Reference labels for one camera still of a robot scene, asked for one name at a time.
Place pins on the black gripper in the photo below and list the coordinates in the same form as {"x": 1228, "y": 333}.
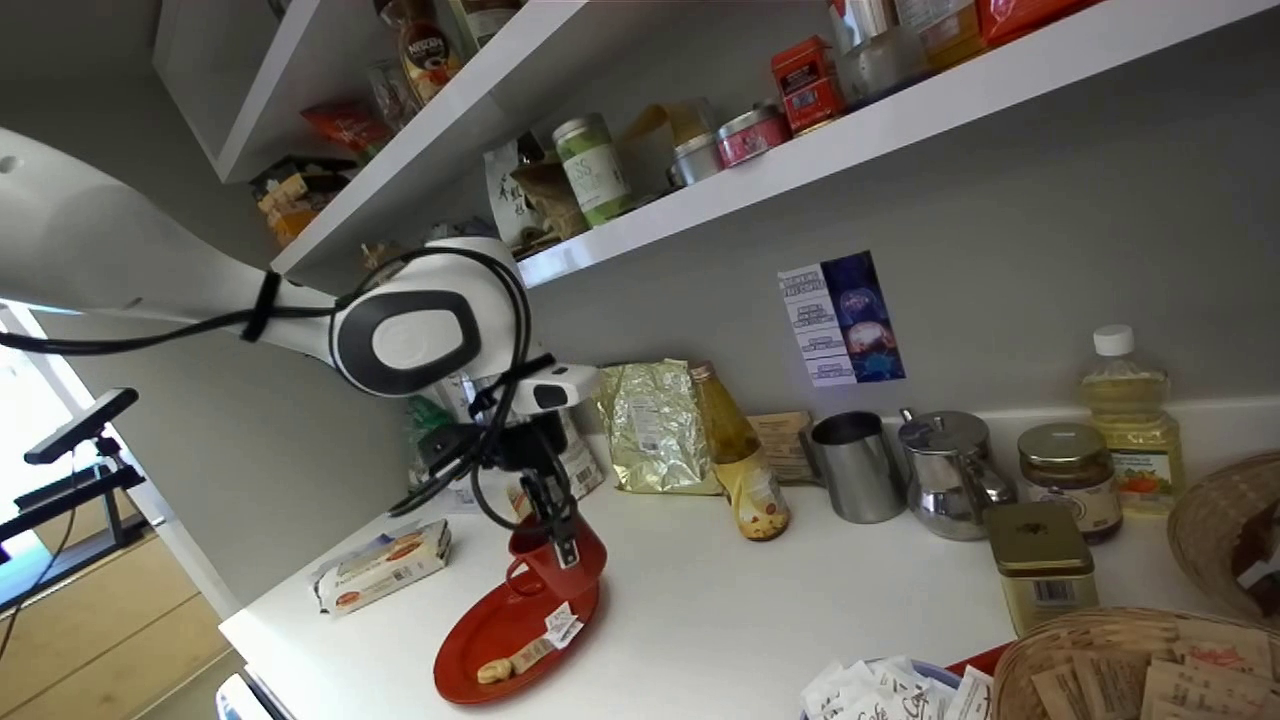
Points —
{"x": 532, "y": 441}

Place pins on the orange cup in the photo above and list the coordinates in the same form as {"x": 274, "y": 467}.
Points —
{"x": 561, "y": 572}

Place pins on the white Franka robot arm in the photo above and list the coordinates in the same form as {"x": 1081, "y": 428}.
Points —
{"x": 134, "y": 254}

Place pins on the orange plate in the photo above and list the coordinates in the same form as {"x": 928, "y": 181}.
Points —
{"x": 494, "y": 643}

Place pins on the steel cup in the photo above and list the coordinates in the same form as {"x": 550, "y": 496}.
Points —
{"x": 857, "y": 469}

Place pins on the white tea bag packet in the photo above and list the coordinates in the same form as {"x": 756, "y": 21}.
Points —
{"x": 566, "y": 625}

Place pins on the gold foil bag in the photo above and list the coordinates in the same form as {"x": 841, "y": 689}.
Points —
{"x": 653, "y": 427}

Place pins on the small tan cookie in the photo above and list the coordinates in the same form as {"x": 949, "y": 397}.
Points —
{"x": 512, "y": 662}

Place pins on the white cookie package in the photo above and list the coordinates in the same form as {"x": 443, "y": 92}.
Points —
{"x": 381, "y": 567}

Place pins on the yellow labelled oil bottle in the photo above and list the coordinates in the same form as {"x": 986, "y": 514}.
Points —
{"x": 746, "y": 467}

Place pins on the brown cardboard box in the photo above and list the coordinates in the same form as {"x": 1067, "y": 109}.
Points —
{"x": 783, "y": 444}

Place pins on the white black printed package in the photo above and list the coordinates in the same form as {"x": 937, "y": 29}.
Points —
{"x": 512, "y": 192}

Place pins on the white tea packets pile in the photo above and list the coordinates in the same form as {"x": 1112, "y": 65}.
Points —
{"x": 884, "y": 689}

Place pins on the steel lidded pot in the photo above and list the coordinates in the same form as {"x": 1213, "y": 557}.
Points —
{"x": 949, "y": 478}

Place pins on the yellow snack packets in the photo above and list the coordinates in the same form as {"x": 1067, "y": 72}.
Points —
{"x": 299, "y": 203}

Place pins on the pink round tin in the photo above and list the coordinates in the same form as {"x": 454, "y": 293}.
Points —
{"x": 750, "y": 138}

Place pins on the orange snack packet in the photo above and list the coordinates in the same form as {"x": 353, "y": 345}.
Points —
{"x": 347, "y": 131}

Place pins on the red tray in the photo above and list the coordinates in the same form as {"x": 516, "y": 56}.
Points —
{"x": 982, "y": 662}

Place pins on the gold square tin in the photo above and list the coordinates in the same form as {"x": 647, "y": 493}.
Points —
{"x": 1043, "y": 561}

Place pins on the red box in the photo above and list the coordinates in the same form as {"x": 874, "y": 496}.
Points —
{"x": 807, "y": 82}

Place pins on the glass jar brown contents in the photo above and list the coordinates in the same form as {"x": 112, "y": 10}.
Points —
{"x": 1071, "y": 483}

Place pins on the large glass jar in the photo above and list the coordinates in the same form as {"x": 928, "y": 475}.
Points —
{"x": 874, "y": 53}

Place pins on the clear oil bottle white cap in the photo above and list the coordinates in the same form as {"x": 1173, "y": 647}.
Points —
{"x": 1131, "y": 423}

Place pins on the wicker basket with packets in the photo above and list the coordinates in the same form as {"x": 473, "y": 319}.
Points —
{"x": 1147, "y": 664}

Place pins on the orange carton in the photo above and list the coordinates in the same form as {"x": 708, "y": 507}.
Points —
{"x": 1026, "y": 16}

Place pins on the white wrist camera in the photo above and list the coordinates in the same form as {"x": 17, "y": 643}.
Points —
{"x": 559, "y": 391}

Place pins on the blue white wall card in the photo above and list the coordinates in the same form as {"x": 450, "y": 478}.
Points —
{"x": 841, "y": 321}

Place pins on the white wall shelf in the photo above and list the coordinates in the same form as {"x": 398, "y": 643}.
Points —
{"x": 803, "y": 187}

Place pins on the black camera on stand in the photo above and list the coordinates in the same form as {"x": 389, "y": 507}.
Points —
{"x": 73, "y": 467}

